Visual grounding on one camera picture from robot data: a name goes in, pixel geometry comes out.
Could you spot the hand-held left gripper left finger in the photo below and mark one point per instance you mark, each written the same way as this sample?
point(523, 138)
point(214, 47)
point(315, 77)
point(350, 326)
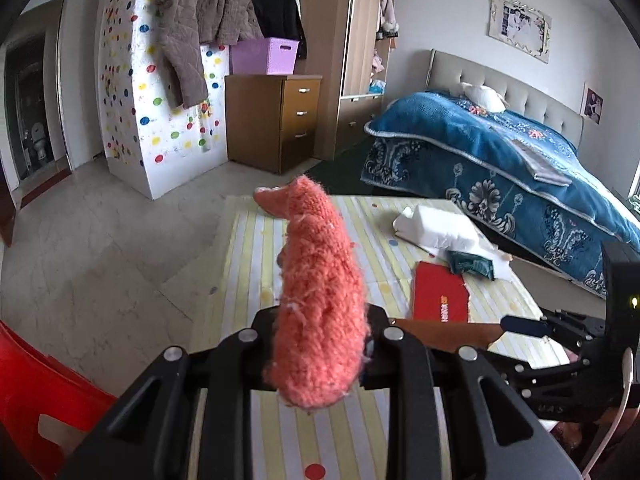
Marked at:
point(250, 355)

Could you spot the green packet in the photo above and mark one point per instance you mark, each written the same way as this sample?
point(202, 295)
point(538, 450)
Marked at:
point(470, 264)

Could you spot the small purple wall picture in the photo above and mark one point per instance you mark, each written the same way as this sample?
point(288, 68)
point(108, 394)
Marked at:
point(592, 104)

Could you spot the folded striped cloth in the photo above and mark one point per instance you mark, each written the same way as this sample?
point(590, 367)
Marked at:
point(542, 162)

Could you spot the brown quilted coat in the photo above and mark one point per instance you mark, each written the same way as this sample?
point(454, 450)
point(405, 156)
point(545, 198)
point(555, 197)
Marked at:
point(190, 25)

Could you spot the wooden nightstand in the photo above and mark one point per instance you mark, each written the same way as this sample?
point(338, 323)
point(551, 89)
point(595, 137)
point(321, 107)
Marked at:
point(260, 120)

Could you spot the yellow striped tablecloth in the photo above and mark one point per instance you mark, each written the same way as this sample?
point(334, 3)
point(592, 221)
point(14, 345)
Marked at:
point(380, 260)

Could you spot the pink hanging coat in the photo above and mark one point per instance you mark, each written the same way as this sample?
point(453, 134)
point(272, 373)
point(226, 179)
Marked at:
point(387, 10)

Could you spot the polka dot cabinet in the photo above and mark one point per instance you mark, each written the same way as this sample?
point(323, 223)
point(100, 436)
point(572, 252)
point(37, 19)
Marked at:
point(125, 110)

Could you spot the orange knitted sock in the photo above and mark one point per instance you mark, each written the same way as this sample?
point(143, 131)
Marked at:
point(315, 285)

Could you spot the red plastic stool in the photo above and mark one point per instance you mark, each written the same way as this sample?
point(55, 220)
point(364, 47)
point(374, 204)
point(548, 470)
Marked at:
point(30, 375)

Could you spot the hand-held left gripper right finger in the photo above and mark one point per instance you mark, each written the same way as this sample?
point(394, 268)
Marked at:
point(400, 355)

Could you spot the purple basket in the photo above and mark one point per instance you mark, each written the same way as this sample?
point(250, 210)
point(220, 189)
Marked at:
point(265, 56)

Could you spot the white tissue packet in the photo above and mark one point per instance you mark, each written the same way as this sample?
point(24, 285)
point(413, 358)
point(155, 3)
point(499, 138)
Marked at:
point(440, 225)

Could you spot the black coat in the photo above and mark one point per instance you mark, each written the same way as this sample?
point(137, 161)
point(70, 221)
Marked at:
point(280, 5)

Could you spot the pile of clothes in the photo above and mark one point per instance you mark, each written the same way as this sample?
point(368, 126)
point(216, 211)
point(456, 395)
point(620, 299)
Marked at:
point(379, 70)

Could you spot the beige upholstered bed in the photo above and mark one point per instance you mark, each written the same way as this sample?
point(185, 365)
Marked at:
point(500, 80)

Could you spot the white pillow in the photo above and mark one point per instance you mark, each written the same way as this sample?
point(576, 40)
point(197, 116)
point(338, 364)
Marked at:
point(482, 96)

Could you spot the brown cardboard piece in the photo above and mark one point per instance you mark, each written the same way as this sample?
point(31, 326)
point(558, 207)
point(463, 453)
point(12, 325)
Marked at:
point(440, 334)

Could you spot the red envelope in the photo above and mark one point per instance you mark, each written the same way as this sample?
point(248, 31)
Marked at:
point(440, 290)

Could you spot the wooden wardrobe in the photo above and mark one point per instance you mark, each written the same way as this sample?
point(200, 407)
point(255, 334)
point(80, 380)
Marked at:
point(365, 35)

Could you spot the white toilet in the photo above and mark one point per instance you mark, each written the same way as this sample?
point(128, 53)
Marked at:
point(37, 137)

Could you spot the brown wooden door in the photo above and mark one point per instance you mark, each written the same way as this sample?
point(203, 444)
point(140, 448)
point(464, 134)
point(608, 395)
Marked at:
point(6, 205)

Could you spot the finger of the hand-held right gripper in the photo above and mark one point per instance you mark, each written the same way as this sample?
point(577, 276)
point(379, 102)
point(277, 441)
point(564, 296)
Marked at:
point(525, 326)
point(530, 377)

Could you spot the large framed wall picture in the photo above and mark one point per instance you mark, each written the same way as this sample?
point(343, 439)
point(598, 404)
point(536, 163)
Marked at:
point(520, 25)

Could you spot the bed with blue blanket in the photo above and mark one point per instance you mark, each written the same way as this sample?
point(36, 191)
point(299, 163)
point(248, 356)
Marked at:
point(450, 130)

